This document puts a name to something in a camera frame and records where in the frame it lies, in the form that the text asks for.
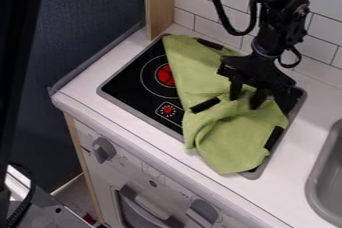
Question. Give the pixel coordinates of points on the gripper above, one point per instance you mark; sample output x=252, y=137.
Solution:
x=256, y=69

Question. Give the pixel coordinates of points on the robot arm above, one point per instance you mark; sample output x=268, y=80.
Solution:
x=278, y=12

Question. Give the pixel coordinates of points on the green cloth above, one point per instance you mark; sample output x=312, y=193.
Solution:
x=220, y=112

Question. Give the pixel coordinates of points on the toy stove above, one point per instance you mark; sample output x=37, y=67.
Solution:
x=147, y=85

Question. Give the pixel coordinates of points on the toy sink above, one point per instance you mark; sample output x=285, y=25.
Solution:
x=327, y=178

